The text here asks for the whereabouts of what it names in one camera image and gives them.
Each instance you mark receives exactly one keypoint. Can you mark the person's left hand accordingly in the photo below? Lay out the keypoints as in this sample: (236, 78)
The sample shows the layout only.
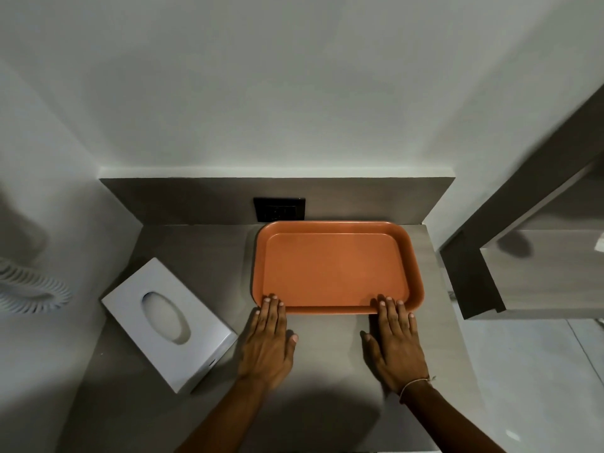
(266, 349)

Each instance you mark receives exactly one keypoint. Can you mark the person's right hand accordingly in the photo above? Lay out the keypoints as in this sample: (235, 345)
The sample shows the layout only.
(398, 356)

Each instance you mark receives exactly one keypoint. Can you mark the person's left little finger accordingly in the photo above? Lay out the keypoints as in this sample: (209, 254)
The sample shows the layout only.
(256, 321)

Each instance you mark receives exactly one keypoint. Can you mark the person's right middle finger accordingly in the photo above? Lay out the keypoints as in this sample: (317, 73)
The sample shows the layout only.
(391, 315)

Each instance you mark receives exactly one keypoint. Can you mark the person's left thumb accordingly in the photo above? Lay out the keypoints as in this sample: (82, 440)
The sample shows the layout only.
(291, 343)

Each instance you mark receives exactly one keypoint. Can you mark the person's right thumb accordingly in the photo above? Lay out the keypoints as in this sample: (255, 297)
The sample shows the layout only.
(368, 343)

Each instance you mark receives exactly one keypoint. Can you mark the person's right little finger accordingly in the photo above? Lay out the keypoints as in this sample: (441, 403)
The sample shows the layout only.
(412, 327)

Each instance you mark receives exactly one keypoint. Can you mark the person's left middle finger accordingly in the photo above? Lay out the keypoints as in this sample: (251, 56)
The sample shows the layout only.
(274, 312)

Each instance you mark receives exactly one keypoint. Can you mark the person's left forearm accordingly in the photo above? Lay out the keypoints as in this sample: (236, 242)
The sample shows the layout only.
(226, 415)

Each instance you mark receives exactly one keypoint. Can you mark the person's right forearm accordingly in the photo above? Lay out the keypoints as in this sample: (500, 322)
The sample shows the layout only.
(450, 424)

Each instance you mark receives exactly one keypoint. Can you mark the orange plastic tray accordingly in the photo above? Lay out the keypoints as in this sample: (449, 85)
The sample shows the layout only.
(337, 266)

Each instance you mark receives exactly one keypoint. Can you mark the white tissue box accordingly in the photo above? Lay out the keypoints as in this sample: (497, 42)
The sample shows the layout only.
(163, 346)

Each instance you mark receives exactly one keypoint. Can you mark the grey wooden shelf unit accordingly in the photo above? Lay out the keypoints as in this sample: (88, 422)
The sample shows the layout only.
(533, 273)

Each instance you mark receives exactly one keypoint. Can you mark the black wall socket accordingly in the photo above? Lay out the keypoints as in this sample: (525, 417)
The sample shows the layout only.
(279, 210)

